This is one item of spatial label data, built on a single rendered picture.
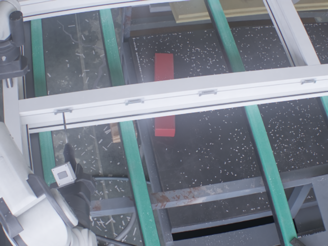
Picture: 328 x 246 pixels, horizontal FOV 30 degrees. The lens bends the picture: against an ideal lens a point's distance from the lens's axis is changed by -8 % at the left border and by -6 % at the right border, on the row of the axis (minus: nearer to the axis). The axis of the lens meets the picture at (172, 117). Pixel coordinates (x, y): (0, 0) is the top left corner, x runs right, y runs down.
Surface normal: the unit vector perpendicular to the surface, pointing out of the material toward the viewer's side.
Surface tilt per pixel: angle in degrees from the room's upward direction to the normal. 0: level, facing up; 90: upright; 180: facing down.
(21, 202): 43
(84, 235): 36
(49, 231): 60
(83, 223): 52
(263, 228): 0
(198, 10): 0
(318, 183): 0
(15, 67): 90
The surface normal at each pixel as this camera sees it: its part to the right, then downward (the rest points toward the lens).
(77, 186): -0.38, -0.72
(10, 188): -0.14, -0.25
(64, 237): 0.43, 0.41
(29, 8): 0.21, 0.81
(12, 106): 0.07, -0.57
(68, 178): -0.12, 0.16
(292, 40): -0.98, 0.12
